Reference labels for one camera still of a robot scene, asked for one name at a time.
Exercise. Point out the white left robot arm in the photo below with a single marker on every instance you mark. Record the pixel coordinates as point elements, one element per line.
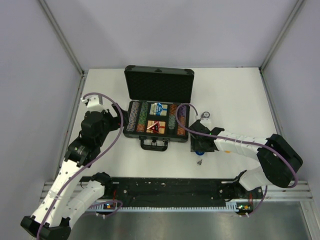
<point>59,211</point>

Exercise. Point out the black poker set case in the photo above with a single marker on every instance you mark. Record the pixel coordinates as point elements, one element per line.
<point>158,84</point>

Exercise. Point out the orange grey chip row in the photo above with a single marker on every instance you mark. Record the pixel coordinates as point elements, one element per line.
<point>171,117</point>

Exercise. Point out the blue small blind button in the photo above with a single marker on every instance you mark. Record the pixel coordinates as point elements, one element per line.
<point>200,153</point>

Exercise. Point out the blue-grey cable duct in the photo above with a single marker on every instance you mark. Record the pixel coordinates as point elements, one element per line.
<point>228,207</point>

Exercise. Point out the purple orange chip row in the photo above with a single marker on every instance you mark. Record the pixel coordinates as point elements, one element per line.
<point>181,116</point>

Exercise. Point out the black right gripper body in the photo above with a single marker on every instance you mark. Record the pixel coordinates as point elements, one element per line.
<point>196,145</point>

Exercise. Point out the red playing card box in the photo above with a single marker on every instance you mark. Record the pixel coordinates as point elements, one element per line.
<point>162,124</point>

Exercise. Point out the green chip row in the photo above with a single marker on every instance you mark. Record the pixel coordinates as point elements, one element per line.
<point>142,118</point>

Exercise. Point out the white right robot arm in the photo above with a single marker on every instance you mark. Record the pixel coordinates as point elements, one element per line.
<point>278,161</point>

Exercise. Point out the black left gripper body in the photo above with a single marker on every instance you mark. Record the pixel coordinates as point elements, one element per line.
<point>110,123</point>

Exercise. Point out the blue playing card box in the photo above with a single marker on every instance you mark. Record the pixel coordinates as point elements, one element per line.
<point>158,109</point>

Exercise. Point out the blue white chip row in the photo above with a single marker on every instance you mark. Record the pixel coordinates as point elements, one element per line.
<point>133,116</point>

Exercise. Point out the stack of poker chips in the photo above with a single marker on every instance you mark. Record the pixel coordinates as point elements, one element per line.
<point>205,115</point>

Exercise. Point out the triangular all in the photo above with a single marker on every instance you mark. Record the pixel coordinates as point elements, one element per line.
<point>154,128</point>

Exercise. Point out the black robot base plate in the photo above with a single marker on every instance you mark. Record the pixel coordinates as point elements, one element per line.
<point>176,192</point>

